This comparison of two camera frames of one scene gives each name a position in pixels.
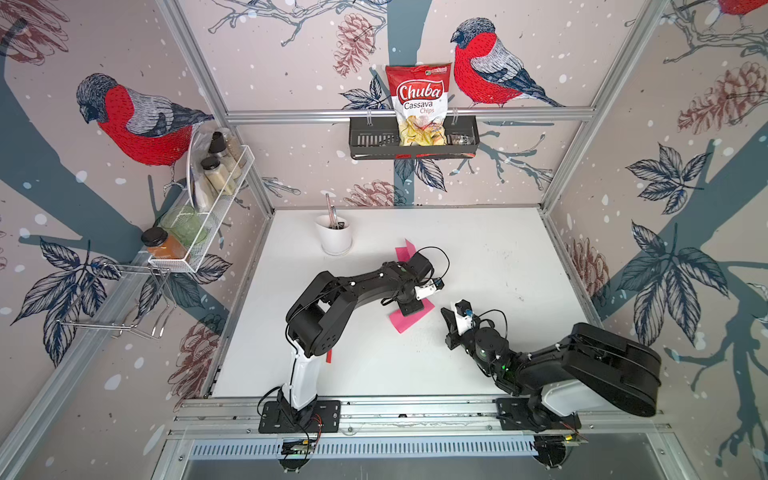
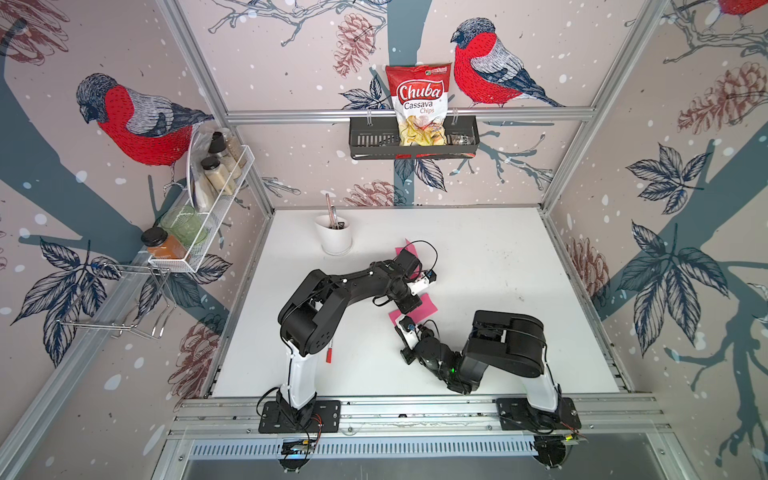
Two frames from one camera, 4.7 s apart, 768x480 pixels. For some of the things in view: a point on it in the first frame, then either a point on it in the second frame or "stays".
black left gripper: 413,308 stays
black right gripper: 451,328 to 406,356
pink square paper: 405,253 stays
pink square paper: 402,322 stays
